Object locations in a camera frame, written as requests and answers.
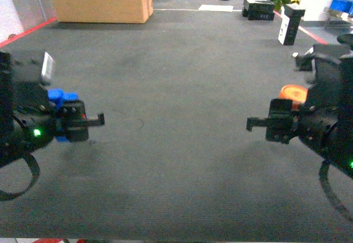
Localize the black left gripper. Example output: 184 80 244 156
55 99 105 142

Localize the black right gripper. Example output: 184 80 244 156
246 98 297 144

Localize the blue block part with knob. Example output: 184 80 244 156
48 88 79 142

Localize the orange cylinder cap 4680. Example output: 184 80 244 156
279 84 308 111

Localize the black box stack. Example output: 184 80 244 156
242 0 275 21

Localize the black white upright box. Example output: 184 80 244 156
278 4 306 46

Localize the white flat sheet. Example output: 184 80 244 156
199 4 233 12

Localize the black office chair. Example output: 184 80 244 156
336 33 353 46

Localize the red conveyor side rail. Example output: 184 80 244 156
1 17 57 47

